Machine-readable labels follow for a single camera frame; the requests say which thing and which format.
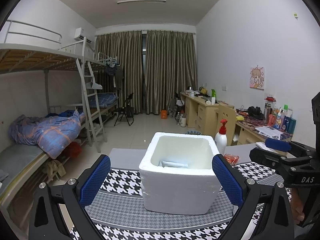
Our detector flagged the pink cartoon poster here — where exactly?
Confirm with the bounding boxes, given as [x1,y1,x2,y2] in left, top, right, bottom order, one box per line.
[249,65,265,90]

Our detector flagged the papers on desk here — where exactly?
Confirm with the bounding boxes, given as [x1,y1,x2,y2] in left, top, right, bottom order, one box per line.
[255,126,283,140]

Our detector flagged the wooden smiley chair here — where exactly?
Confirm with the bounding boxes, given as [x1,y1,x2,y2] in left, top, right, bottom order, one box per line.
[215,102,237,145]

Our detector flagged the brown curtains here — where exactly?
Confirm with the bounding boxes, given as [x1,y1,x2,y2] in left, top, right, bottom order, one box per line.
[95,30,197,114]

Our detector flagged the blue carton on desk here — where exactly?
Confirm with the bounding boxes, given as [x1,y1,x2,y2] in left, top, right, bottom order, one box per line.
[281,116,296,134]

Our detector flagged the white red pump bottle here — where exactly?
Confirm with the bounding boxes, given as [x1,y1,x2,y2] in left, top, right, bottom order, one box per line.
[215,119,227,154]

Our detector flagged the black folding chair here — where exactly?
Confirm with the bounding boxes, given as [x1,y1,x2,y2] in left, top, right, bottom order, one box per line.
[114,93,134,126]

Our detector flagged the red snack packet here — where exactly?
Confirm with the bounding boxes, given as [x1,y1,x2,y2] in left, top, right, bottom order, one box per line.
[224,154,240,166]

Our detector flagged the blue plaid quilt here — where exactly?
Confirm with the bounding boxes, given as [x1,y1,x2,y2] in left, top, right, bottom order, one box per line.
[8,110,85,159]

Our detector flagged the orange box on floor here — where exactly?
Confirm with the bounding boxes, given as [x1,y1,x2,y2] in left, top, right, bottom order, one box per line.
[161,110,168,119]

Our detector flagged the person's right hand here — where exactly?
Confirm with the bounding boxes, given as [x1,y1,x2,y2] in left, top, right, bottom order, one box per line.
[290,188,305,224]

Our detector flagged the houndstooth table cloth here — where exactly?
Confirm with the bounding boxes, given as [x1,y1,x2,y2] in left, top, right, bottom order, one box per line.
[69,161,298,240]

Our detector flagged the wooden desk with drawers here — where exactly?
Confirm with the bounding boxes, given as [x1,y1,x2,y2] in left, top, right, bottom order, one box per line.
[180,93,234,137]

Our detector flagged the white air conditioner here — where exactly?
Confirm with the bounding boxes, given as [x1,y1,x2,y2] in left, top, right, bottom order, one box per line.
[74,28,93,44]

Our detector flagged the white jug on floor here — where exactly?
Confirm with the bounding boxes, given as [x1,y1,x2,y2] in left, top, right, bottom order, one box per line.
[180,115,187,127]

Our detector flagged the green spray bottle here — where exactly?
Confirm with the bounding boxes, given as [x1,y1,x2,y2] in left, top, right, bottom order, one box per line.
[211,89,216,105]

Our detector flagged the white foam box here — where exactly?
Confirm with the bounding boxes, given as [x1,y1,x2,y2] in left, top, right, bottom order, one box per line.
[139,132,221,215]

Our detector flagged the white metal bunk bed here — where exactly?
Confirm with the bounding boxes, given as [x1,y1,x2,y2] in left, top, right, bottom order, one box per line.
[1,20,115,217]

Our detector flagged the ceiling tube light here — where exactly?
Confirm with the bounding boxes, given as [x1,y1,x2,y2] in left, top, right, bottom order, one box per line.
[117,0,167,4]

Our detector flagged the blue patterned basin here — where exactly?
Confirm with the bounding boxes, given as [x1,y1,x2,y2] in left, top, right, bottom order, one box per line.
[186,130,202,135]

